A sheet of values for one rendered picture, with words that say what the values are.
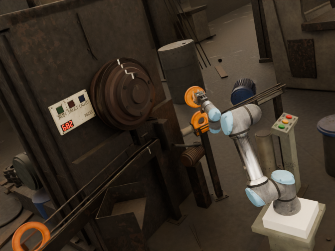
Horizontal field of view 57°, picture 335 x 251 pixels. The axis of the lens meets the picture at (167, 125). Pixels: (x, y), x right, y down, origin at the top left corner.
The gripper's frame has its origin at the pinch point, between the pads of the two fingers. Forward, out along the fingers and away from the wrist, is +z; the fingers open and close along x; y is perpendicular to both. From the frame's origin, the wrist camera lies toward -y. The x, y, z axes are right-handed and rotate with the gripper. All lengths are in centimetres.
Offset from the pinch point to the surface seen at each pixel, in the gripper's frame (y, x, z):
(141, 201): -17, 62, -60
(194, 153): -38.1, 13.6, -17.9
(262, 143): -38, -34, -34
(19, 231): -2, 126, -60
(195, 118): -16.7, 4.3, -5.9
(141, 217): -15, 66, -72
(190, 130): -23.0, 10.9, -8.5
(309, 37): -50, -189, 105
